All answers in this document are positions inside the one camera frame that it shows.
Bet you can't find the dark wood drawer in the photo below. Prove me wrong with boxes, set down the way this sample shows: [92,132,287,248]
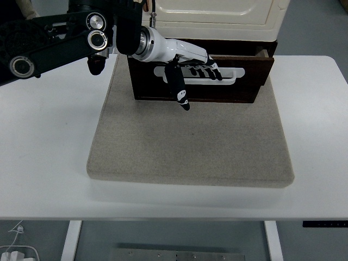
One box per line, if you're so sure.
[127,46,275,104]

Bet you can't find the white table leg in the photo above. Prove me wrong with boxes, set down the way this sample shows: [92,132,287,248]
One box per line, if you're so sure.
[263,220,284,261]
[60,220,83,261]

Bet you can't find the white drawer handle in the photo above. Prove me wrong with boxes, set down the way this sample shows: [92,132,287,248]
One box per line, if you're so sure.
[153,66,245,87]

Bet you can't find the white power adapter tray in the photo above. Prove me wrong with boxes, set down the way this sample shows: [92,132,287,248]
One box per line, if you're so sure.
[0,244,39,261]

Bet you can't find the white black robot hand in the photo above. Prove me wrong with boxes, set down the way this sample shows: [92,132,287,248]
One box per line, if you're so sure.
[132,26,223,111]

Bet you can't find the thin white cable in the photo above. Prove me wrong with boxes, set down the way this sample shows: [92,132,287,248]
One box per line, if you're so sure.
[0,220,26,253]

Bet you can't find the black table control panel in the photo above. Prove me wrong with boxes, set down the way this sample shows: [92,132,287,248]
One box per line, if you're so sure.
[302,220,348,228]

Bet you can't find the cream plastic cabinet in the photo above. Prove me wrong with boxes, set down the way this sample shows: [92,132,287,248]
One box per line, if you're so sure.
[141,0,289,42]

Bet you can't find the dark wood drawer housing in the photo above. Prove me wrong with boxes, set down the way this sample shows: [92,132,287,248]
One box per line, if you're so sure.
[126,38,278,104]

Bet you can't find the person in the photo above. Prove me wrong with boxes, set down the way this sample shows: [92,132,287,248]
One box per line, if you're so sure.
[15,0,38,20]

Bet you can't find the beige fabric mat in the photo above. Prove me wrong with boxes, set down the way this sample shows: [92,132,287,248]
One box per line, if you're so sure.
[86,54,296,189]

